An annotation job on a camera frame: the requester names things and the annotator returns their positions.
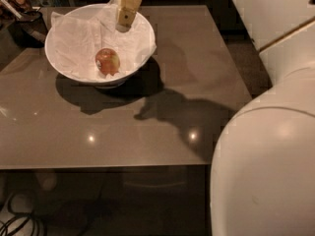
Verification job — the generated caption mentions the white paper liner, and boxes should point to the white paper liner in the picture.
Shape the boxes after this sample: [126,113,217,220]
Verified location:
[49,0,158,81]

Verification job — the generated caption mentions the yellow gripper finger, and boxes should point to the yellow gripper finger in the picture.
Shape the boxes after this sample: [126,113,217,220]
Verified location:
[116,0,143,32]

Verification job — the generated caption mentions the white bowl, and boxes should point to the white bowl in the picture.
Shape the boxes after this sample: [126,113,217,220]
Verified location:
[43,3,158,89]

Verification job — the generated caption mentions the black floor cables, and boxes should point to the black floor cables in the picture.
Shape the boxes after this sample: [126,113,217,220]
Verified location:
[0,190,47,236]

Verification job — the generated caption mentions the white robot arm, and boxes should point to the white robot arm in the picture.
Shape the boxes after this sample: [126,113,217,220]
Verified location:
[209,0,315,236]

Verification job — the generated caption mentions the red apple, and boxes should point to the red apple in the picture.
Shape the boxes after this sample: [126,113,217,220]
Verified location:
[95,48,120,76]

